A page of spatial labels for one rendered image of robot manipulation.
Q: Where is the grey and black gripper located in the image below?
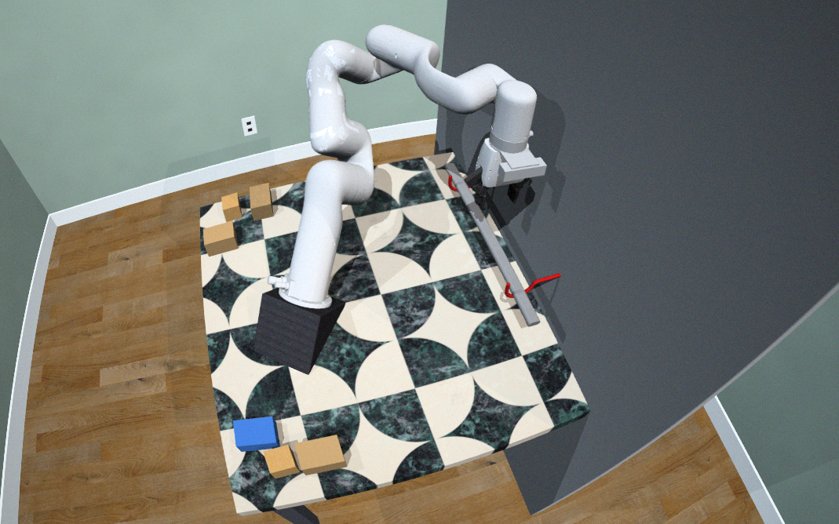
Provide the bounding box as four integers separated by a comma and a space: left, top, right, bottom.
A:
464, 138, 529, 209

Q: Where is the grey wall panel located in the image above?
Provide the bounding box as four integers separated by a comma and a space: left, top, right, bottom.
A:
441, 0, 839, 515

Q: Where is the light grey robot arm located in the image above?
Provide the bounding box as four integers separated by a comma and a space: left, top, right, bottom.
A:
267, 25, 547, 309

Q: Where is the light grey metal tube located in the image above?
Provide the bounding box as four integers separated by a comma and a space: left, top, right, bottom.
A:
444, 163, 541, 327

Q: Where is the blue rectangular block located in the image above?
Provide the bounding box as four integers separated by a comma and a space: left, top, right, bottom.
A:
233, 417, 280, 452

